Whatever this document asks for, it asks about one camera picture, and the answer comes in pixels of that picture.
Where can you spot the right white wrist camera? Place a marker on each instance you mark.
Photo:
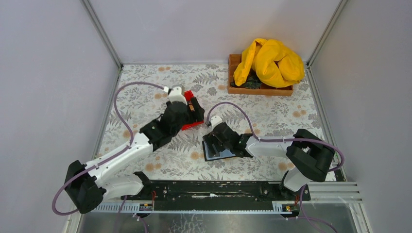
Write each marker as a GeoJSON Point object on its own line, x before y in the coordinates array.
{"type": "Point", "coordinates": [214, 121]}

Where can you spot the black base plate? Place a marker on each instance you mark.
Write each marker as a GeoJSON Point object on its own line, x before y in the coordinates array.
{"type": "Point", "coordinates": [216, 195]}

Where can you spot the black card holder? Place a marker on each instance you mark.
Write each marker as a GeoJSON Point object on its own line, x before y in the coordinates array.
{"type": "Point", "coordinates": [210, 155]}

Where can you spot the floral table mat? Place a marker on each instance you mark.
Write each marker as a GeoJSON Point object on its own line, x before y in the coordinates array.
{"type": "Point", "coordinates": [183, 158]}

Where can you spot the red plastic bin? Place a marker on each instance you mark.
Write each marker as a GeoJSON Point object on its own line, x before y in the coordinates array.
{"type": "Point", "coordinates": [196, 112]}

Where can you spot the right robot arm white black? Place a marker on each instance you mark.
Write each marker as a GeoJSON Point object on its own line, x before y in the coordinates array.
{"type": "Point", "coordinates": [310, 156]}

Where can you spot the yellow cloth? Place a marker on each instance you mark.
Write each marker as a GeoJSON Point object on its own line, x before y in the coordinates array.
{"type": "Point", "coordinates": [275, 64]}

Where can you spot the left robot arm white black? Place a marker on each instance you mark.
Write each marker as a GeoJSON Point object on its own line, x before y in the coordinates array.
{"type": "Point", "coordinates": [89, 184]}

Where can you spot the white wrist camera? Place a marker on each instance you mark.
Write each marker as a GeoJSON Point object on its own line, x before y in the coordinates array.
{"type": "Point", "coordinates": [176, 94]}
{"type": "Point", "coordinates": [214, 121]}

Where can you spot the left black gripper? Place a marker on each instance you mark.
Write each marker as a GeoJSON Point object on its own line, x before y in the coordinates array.
{"type": "Point", "coordinates": [189, 110]}

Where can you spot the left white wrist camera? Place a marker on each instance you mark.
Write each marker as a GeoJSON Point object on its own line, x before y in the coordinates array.
{"type": "Point", "coordinates": [176, 94]}

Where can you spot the dark green object in tray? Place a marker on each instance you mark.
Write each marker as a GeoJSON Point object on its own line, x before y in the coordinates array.
{"type": "Point", "coordinates": [252, 82]}

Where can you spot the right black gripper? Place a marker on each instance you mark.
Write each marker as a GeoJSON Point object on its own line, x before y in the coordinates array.
{"type": "Point", "coordinates": [219, 139]}

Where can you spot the wooden tray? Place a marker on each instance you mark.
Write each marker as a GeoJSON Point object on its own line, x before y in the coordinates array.
{"type": "Point", "coordinates": [233, 61]}

